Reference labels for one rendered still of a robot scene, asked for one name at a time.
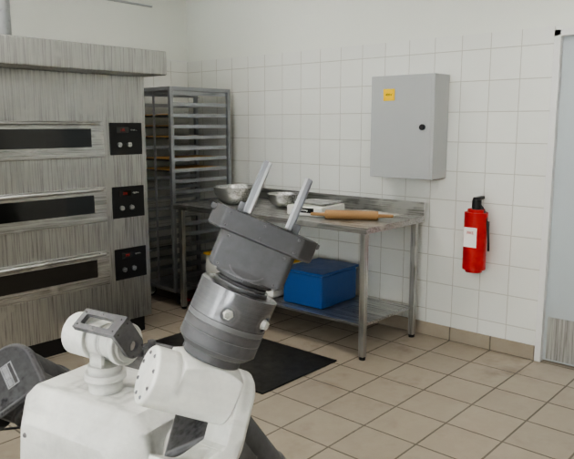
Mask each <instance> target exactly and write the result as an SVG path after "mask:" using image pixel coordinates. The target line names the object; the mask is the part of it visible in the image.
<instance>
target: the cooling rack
mask: <svg viewBox="0 0 574 459"><path fill-rule="evenodd" d="M173 91H189V92H210V93H228V89H220V88H202V87H145V88H144V92H145V93H152V112H153V140H154V169H155V196H156V224H157V253H158V277H157V278H154V279H150V288H151V292H153V291H155V287H156V288H159V289H163V290H165V291H171V292H174V293H179V295H180V279H178V276H179V275H180V273H178V253H177V221H176V210H175V209H174V208H173V204H176V188H175V155H174V121H173ZM154 93H167V94H168V108H169V171H170V202H171V234H172V266H173V274H172V275H168V276H163V277H160V266H159V211H158V182H157V153H156V125H155V97H154ZM197 271H202V270H190V271H187V274H188V273H192V272H197ZM201 276H202V274H201V275H196V276H191V277H187V281H193V280H196V279H200V278H201ZM172 279H173V280H172ZM193 289H197V287H196V286H192V285H188V284H187V291H189V290H193Z"/></svg>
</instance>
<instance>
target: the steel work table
mask: <svg viewBox="0 0 574 459"><path fill-rule="evenodd" d="M269 192H299V193H300V191H295V190H285V189H265V188H262V190H261V194H260V196H259V198H258V200H257V203H256V205H255V207H254V210H253V212H252V214H251V215H252V216H255V217H257V218H260V219H263V220H266V221H270V222H277V223H284V224H286V223H287V221H288V218H289V217H290V215H291V214H287V208H279V207H277V206H274V205H272V204H271V203H270V201H269V200H268V196H267V193H269ZM306 199H332V200H342V201H343V202H340V203H344V210H363V209H369V210H375V211H382V212H387V213H394V214H399V215H400V216H397V217H393V218H381V219H378V220H357V219H326V218H325V217H322V218H321V217H311V216H301V215H299V217H298V219H297V221H296V223H295V224H298V225H300V226H304V227H312V228H318V229H326V230H339V231H345V232H352V233H359V234H360V280H359V295H356V294H355V297H354V298H352V299H350V300H347V301H343V302H340V303H337V304H335V305H333V306H330V307H327V308H324V309H322V310H320V309H316V308H312V307H308V306H304V305H300V304H296V303H291V302H288V301H285V300H284V299H283V295H282V296H280V297H276V298H272V299H274V300H275V301H276V303H277V304H276V307H280V308H284V309H287V310H291V311H297V312H302V313H306V314H310V315H313V316H317V317H321V318H325V319H328V320H332V321H338V322H342V323H346V324H350V325H353V326H357V327H359V329H358V357H359V360H360V361H365V357H366V332H367V325H370V324H372V323H375V322H377V321H380V320H383V319H385V318H388V317H390V316H393V315H395V314H397V313H399V312H402V311H406V310H408V337H410V338H414V337H415V309H416V281H417V253H418V225H419V223H421V222H425V202H420V201H410V200H399V199H379V198H368V197H358V196H347V195H337V194H326V193H316V192H309V193H308V195H307V197H306ZM212 201H215V202H221V203H223V204H226V205H229V206H231V207H234V208H235V209H236V208H238V206H239V205H230V204H227V203H225V202H223V201H220V200H219V199H209V200H202V201H193V202H185V203H177V204H173V208H174V209H178V210H179V272H180V306H181V309H183V310H185V309H187V306H188V300H187V284H188V285H192V286H196V287H198V284H199V282H200V279H196V280H189V281H187V264H186V228H185V210H188V211H195V212H202V213H209V214H211V211H212V209H213V208H212V207H211V206H210V205H211V202H212ZM408 225H411V246H410V275H409V304H408V305H404V304H399V303H395V302H390V301H382V300H378V299H374V298H369V297H367V287H368V242H369V234H371V233H376V232H379V231H384V230H391V229H395V228H400V227H403V226H408Z"/></svg>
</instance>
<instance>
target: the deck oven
mask: <svg viewBox="0 0 574 459"><path fill-rule="evenodd" d="M166 74H167V58H166V52H165V51H158V50H148V49H140V48H131V47H123V46H106V45H97V44H88V43H79V42H70V41H62V40H53V39H44V38H35V37H27V36H10V35H1V34H0V349H1V348H3V347H5V346H6V345H9V344H13V343H20V344H24V345H25V346H27V347H29V348H31V349H32V350H33V351H34V352H35V353H37V354H39V355H41V356H42V357H44V358H47V357H50V356H54V355H57V354H60V353H63V352H67V351H66V350H65V348H64V346H63V344H62V341H61V333H62V329H63V327H64V324H65V322H66V321H67V319H68V318H69V317H70V316H71V315H73V314H74V313H76V312H79V311H85V309H91V310H96V311H103V312H108V313H113V314H116V315H121V316H126V317H128V318H129V319H130V321H131V322H132V323H134V324H136V325H138V327H139V328H140V330H141V331H143V330H145V315H149V314H151V288H150V261H149V209H148V182H147V156H146V129H145V103H144V77H156V76H165V75H166Z"/></svg>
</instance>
